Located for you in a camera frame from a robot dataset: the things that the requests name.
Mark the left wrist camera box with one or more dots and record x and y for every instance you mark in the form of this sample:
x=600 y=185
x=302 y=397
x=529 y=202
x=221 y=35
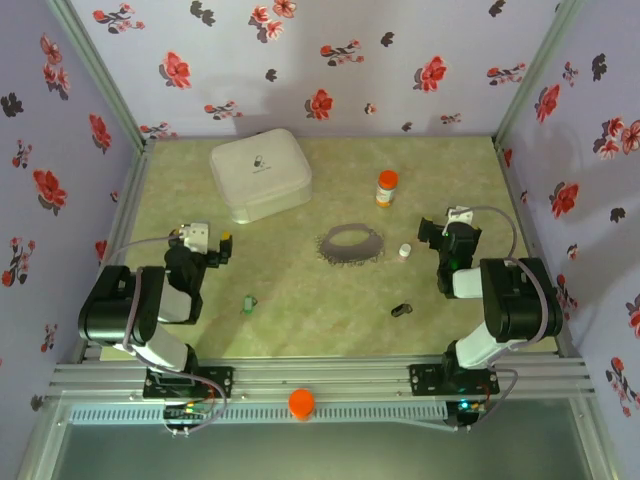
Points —
x=196 y=237

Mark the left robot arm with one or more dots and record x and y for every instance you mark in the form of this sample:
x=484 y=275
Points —
x=115 y=310

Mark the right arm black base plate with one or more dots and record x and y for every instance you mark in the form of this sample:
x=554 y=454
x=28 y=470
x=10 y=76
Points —
x=425 y=377

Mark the black key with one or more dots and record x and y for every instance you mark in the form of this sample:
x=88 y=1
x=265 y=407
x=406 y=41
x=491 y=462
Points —
x=400 y=311

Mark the orange round button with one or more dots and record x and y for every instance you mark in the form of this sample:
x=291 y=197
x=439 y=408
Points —
x=301 y=404

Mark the orange-capped pill bottle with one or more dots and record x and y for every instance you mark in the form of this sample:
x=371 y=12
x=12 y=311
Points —
x=386 y=192

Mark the small green circuit board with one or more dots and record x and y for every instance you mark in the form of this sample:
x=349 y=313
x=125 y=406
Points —
x=467 y=407
x=187 y=412

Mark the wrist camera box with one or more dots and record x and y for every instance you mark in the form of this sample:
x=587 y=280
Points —
x=460 y=216
x=196 y=237

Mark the green key fob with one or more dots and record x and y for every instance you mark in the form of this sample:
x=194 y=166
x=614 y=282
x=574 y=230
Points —
x=247 y=304

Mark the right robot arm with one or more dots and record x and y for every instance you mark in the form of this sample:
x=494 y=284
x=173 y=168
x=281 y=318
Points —
x=520 y=300

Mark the aluminium corner post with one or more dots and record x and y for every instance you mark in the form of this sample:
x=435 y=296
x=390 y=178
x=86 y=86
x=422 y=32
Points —
x=537 y=75
x=102 y=80

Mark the aluminium front rail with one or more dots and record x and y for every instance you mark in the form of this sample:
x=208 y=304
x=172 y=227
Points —
x=320 y=372

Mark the aluminium side rail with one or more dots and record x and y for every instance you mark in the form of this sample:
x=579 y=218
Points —
x=517 y=200
x=131 y=200

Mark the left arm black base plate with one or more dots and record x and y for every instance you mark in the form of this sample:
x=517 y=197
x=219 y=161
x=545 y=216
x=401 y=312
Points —
x=220 y=380

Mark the grey metal panel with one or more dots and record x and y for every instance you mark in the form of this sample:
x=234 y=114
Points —
x=320 y=455

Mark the clear plastic bag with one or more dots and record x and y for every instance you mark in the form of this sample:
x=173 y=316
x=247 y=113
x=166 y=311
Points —
x=350 y=255

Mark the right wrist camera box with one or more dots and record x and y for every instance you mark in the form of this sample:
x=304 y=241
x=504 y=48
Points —
x=460 y=216

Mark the white medicine case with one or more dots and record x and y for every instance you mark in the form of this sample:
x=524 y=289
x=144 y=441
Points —
x=260 y=170

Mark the small white pill bottle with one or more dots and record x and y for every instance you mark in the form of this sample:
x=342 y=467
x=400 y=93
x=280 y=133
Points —
x=404 y=250

